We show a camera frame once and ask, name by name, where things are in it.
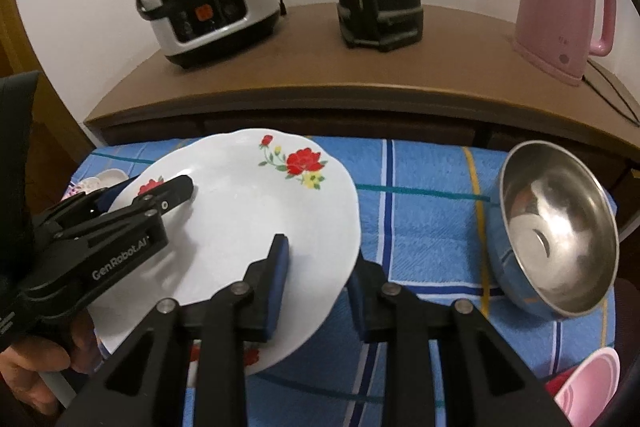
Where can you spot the person's left hand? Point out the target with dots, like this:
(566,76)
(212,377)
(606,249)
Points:
(35,372)

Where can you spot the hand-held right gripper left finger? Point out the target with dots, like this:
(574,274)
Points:
(278,277)

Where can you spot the pink electric kettle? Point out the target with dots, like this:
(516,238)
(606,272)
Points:
(555,2)

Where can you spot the pink plastic cup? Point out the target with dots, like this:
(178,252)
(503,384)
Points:
(590,387)

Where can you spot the small floral dish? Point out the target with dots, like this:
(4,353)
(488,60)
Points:
(95,182)

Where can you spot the white floral plate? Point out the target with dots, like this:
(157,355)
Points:
(240,207)

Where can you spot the brown wooden cabinet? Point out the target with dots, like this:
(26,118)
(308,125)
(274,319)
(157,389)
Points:
(400,72)

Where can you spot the blue plaid cloth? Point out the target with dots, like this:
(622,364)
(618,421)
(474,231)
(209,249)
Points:
(425,217)

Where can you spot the stainless steel bowl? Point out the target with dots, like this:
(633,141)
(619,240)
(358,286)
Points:
(550,227)

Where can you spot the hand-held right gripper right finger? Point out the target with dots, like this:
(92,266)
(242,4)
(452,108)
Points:
(356,302)

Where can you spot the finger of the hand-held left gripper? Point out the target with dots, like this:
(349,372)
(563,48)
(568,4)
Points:
(112,197)
(165,194)

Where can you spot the red cloth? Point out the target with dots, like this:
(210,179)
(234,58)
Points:
(557,384)

